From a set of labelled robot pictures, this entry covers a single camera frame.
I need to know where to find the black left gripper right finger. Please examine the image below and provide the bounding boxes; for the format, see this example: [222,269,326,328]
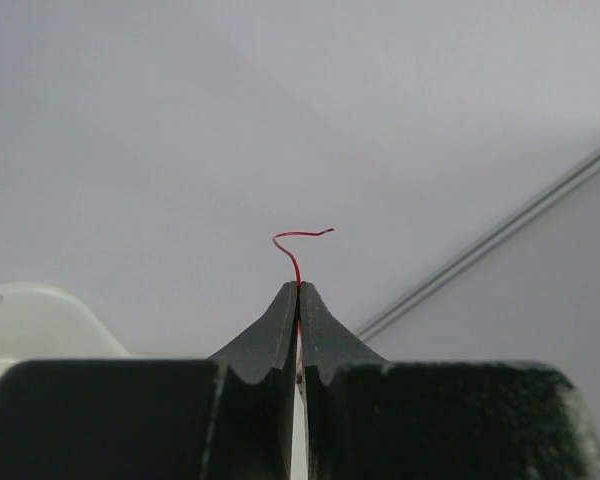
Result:
[299,282,386,479]

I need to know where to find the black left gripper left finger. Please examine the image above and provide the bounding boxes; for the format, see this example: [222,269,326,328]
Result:
[207,282,298,479]

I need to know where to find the red thin wire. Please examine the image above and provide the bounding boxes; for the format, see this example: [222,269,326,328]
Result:
[271,227,336,286]

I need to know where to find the white plastic basket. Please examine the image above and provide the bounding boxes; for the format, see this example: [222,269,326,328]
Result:
[0,282,141,378]

